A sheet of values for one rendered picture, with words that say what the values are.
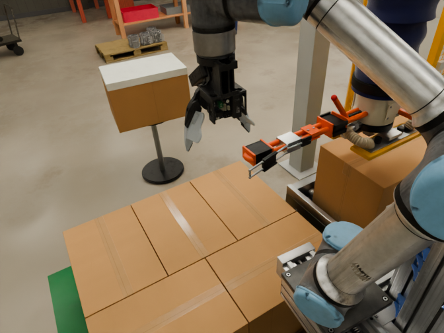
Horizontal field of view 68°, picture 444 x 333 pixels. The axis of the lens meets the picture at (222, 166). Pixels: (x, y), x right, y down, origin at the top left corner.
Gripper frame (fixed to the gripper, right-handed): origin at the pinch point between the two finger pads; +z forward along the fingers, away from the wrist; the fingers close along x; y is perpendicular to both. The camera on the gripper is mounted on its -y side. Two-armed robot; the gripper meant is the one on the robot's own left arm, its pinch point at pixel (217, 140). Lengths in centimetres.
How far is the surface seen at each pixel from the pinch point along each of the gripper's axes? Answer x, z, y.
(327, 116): 61, 26, -31
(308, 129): 49, 26, -27
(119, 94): 2, 59, -178
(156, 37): 130, 129, -551
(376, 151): 75, 39, -16
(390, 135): 85, 36, -19
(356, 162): 84, 57, -31
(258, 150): 25.2, 25.6, -23.9
